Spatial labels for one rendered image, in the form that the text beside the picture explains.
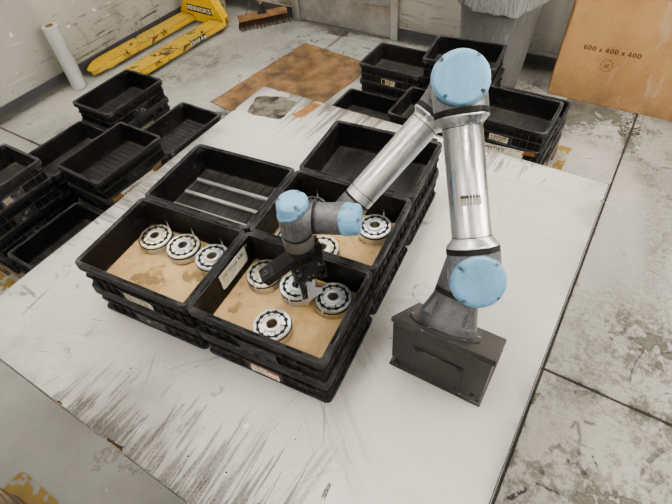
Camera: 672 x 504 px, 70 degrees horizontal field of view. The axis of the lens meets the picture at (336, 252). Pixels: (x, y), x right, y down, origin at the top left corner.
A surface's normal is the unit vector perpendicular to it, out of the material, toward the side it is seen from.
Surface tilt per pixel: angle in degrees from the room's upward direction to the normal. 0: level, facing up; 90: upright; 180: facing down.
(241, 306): 0
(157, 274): 0
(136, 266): 0
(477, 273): 57
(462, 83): 42
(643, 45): 77
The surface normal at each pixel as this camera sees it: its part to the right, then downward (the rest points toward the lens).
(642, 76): -0.52, 0.46
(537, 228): -0.07, -0.66
